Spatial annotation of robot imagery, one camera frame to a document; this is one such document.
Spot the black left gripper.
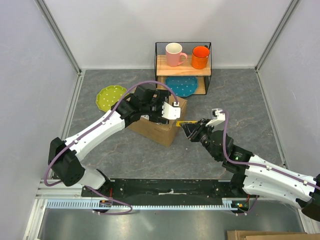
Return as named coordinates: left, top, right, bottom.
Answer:
left=141, top=90, right=172, bottom=125

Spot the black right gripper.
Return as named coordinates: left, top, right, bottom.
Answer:
left=180, top=118, right=220, bottom=161

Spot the yellow utility knife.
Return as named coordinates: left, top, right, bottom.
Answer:
left=175, top=120, right=197, bottom=127

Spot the brown cardboard express box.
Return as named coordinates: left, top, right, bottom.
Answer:
left=127, top=97, right=188, bottom=147

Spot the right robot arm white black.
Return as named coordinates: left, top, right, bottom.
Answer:
left=180, top=119, right=320, bottom=221

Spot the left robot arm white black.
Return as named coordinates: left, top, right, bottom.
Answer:
left=48, top=81, right=181, bottom=197

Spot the blue dotted plate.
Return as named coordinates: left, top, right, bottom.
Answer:
left=165, top=76, right=198, bottom=98

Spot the green dotted plate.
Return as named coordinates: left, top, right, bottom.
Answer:
left=95, top=85, right=127, bottom=112

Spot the pink mug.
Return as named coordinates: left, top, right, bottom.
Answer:
left=165, top=42, right=188, bottom=67

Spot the orange mug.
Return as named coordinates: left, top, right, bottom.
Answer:
left=191, top=46, right=210, bottom=70

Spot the cardboard sheet corner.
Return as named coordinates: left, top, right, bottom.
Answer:
left=226, top=230, right=320, bottom=240

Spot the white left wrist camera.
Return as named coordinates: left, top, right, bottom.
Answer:
left=161, top=102, right=181, bottom=120

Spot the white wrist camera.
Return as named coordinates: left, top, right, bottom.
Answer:
left=205, top=108, right=226, bottom=127
left=161, top=102, right=181, bottom=120

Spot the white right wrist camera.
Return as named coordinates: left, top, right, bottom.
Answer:
left=205, top=108, right=226, bottom=127

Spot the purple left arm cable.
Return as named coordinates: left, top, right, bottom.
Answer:
left=43, top=80, right=180, bottom=188

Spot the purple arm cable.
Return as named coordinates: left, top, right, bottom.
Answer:
left=221, top=111, right=320, bottom=191
left=43, top=80, right=180, bottom=188

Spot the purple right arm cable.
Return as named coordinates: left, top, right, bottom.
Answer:
left=221, top=111, right=320, bottom=191

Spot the black wire wooden shelf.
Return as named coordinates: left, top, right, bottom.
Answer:
left=154, top=42, right=212, bottom=95

